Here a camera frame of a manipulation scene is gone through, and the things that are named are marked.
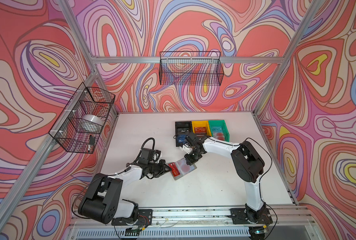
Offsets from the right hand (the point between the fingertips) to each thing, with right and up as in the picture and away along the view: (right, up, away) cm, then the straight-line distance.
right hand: (189, 165), depth 92 cm
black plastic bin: (-4, +23, +15) cm, 28 cm away
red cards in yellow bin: (+9, +21, +15) cm, 27 cm away
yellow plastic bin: (+10, +27, +15) cm, 32 cm away
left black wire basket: (-57, +24, -19) cm, 64 cm away
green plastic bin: (+26, +23, +11) cm, 36 cm away
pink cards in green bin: (+21, +20, +13) cm, 32 cm away
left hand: (-10, 0, -6) cm, 12 cm away
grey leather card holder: (-6, -1, -3) cm, 7 cm away
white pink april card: (-3, 0, -4) cm, 5 cm away
